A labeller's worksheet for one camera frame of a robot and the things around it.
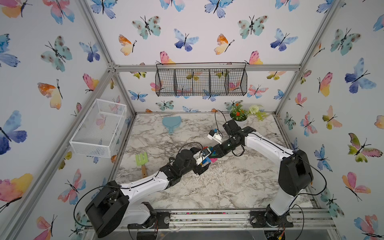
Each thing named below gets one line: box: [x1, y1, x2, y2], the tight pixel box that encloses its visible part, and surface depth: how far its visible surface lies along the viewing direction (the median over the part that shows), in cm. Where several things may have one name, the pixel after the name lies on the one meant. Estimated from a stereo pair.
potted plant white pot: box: [229, 102, 267, 128], surface depth 101 cm
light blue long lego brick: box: [202, 156, 212, 165], surface depth 83 cm
